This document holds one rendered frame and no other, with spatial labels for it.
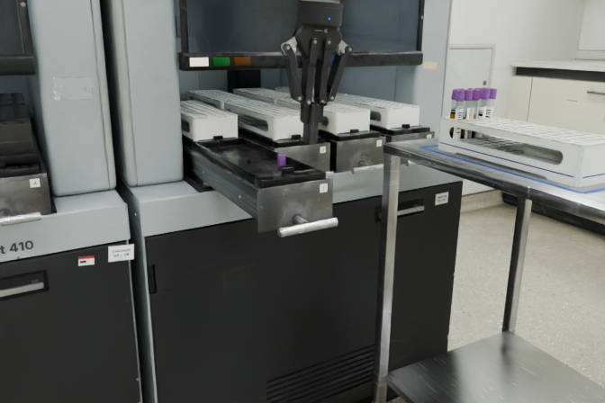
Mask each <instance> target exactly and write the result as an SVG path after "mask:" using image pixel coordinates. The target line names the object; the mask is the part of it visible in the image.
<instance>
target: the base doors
mask: <svg viewBox="0 0 605 403"><path fill-rule="evenodd" d="M587 91H594V92H599V93H605V83H595V82H584V81H573V80H562V79H550V78H539V77H524V76H512V77H511V81H510V96H509V104H508V112H507V119H508V120H514V121H523V122H528V123H534V124H539V125H544V126H549V127H555V128H560V129H565V130H575V131H580V132H585V133H591V134H596V135H601V136H605V122H604V121H603V119H604V115H605V95H601V94H587ZM565 98H569V99H575V100H580V102H579V103H571V102H565V101H564V99H565Z"/></svg>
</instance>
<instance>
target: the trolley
mask: <svg viewBox="0 0 605 403"><path fill-rule="evenodd" d="M438 140H439V138H432V139H415V140H406V141H398V142H389V143H384V146H383V152H384V180H383V198H382V216H381V234H380V252H379V269H378V287H377V305H376V323H375V358H374V376H373V394H372V403H386V390H387V385H388V386H390V387H391V388H392V389H393V390H394V391H395V392H396V393H397V394H398V395H399V396H400V397H401V398H402V399H403V400H404V401H405V402H406V403H605V388H603V387H602V386H601V385H599V384H597V383H596V382H594V381H592V380H590V379H589V378H587V377H585V376H584V375H582V374H580V373H579V372H578V371H576V370H574V369H573V368H571V367H569V366H568V365H566V364H564V363H562V362H561V361H559V360H557V359H556V358H555V357H553V356H552V355H550V354H548V353H546V352H545V351H543V350H541V349H540V348H538V347H536V346H535V345H533V344H531V343H530V342H528V341H527V340H525V339H524V338H522V337H520V336H518V335H516V334H515V327H516V320H517V314H518V306H519V294H520V286H521V280H522V273H523V266H524V259H525V253H526V245H527V238H528V225H529V219H530V212H531V205H532V202H538V203H541V204H544V205H546V206H549V207H552V208H555V209H558V210H562V211H565V212H568V213H571V214H573V215H576V216H579V217H583V218H586V219H590V220H593V221H596V222H599V223H601V224H604V225H605V183H602V184H594V185H588V186H584V187H573V186H570V185H567V184H560V183H558V182H554V181H551V180H547V179H546V178H545V177H542V176H538V175H533V174H529V173H525V172H522V171H519V170H515V169H512V168H508V167H506V166H499V165H496V164H493V163H489V162H486V161H482V160H479V159H476V158H472V157H467V156H463V155H460V154H453V153H450V152H446V151H444V150H440V149H438ZM401 158H403V159H406V160H409V161H411V162H414V163H417V164H420V165H423V166H427V167H430V168H433V169H436V170H438V171H441V172H445V173H448V174H451V175H455V176H458V177H461V178H464V179H466V180H469V181H472V182H475V183H478V184H482V185H485V186H488V187H492V188H494V189H497V190H500V191H503V192H506V193H510V194H513V195H516V196H519V198H518V205H517V212H516V219H515V227H514V234H513V241H512V249H511V256H510V269H509V277H508V284H507V292H506V300H505V307H504V314H503V321H502V329H501V333H499V334H496V335H493V336H489V337H486V338H484V339H481V340H478V341H476V342H473V343H471V344H468V345H464V346H461V347H458V348H456V349H453V350H450V351H448V352H445V353H442V354H438V355H436V356H433V357H430V358H428V359H425V360H423V361H420V362H417V363H413V364H410V365H408V366H405V367H402V368H400V369H397V370H395V371H392V372H388V360H389V344H390V329H391V314H392V298H393V268H394V253H395V239H396V223H397V208H398V192H399V177H400V162H401Z"/></svg>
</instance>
